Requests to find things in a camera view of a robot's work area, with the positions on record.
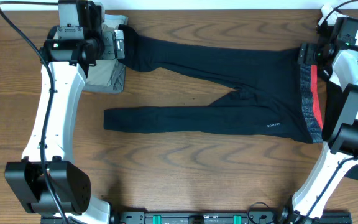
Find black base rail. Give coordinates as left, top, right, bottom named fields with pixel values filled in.
left=109, top=210, right=353, bottom=224

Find black leggings with red waistband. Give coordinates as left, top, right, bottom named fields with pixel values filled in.
left=103, top=25, right=323, bottom=144

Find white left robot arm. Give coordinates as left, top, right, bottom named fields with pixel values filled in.
left=4, top=27, right=124, bottom=223

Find folded khaki trousers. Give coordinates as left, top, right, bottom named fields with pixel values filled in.
left=84, top=15, right=128, bottom=94

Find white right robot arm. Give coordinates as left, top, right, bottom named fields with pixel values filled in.
left=104, top=27, right=358, bottom=223

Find black garment under right arm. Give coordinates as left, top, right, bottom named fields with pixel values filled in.
left=318, top=68, right=358, bottom=180

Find folded grey trousers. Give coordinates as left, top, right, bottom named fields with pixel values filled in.
left=83, top=60, right=126, bottom=94

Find white crumpled cloth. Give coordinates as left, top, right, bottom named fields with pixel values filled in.
left=318, top=4, right=358, bottom=42

